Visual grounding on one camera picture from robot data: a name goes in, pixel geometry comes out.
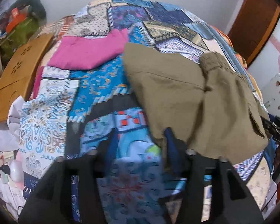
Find olive khaki pants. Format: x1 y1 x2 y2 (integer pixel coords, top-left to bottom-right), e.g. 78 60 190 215
123 43 268 166

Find white hard suitcase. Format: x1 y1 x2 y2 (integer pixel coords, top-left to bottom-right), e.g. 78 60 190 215
261 73 280 117

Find white paper pile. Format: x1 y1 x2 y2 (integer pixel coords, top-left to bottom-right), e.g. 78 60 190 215
0 96 26 220

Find white wardrobe pink hearts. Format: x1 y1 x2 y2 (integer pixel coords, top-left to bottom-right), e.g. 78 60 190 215
248 18 280 88

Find orange blanket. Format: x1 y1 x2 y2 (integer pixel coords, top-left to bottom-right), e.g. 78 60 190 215
208 25 263 102

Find wooden carved headboard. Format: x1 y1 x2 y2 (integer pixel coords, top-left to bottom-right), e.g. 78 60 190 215
0 33 53 122

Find pink folded garment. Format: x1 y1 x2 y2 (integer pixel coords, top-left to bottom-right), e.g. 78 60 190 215
47 28 128 70

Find brown wooden door frame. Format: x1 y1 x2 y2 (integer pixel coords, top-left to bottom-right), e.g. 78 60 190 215
228 0 280 65

